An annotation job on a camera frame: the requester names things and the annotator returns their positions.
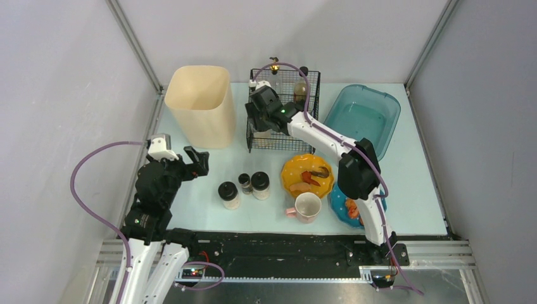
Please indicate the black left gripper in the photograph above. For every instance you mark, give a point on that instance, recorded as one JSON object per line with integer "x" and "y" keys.
{"x": 187, "y": 166}

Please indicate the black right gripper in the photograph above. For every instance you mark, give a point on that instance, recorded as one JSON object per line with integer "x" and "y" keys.
{"x": 255, "y": 112}

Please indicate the spice jar black lid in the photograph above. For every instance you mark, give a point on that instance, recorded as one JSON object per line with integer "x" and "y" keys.
{"x": 229, "y": 195}
{"x": 262, "y": 140}
{"x": 261, "y": 185}

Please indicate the small pepper shaker jar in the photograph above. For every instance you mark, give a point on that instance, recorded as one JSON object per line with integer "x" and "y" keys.
{"x": 245, "y": 183}

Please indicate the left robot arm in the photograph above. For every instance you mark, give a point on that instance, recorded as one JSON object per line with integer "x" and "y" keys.
{"x": 154, "y": 255}

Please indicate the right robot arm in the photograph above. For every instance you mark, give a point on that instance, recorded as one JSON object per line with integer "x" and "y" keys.
{"x": 359, "y": 173}

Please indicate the beige plastic bin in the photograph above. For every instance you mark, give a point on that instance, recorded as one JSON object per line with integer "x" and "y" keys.
{"x": 200, "y": 99}

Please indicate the brown sauce bottle black cap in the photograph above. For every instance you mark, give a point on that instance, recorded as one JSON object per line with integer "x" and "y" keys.
{"x": 300, "y": 89}

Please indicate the clear bottle gold pump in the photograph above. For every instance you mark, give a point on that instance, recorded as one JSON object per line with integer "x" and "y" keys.
{"x": 274, "y": 77}

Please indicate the yellow dotted plate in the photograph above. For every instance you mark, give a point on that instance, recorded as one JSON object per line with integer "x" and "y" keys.
{"x": 293, "y": 168}

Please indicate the food scraps on yellow plate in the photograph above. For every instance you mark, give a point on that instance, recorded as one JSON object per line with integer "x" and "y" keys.
{"x": 312, "y": 180}

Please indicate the pink white mug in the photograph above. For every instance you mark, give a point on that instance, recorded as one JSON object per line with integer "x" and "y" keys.
{"x": 307, "y": 207}

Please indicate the teal plastic basin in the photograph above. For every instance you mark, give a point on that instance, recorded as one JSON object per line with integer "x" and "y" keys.
{"x": 362, "y": 112}

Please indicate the blue dotted plate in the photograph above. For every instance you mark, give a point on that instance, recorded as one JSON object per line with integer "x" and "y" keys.
{"x": 340, "y": 210}

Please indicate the food scraps on blue plate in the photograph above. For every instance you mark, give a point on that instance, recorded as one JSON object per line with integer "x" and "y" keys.
{"x": 352, "y": 208}

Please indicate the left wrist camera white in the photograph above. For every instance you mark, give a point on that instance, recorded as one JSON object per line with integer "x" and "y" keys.
{"x": 160, "y": 147}

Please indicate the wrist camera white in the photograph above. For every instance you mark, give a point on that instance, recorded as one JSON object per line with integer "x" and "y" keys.
{"x": 254, "y": 84}
{"x": 160, "y": 147}

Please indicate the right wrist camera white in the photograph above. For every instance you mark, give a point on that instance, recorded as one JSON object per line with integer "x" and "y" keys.
{"x": 254, "y": 84}

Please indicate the black wire basket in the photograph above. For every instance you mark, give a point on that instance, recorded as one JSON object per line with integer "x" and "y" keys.
{"x": 279, "y": 140}

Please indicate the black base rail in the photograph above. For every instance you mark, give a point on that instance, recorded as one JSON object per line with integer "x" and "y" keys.
{"x": 286, "y": 256}

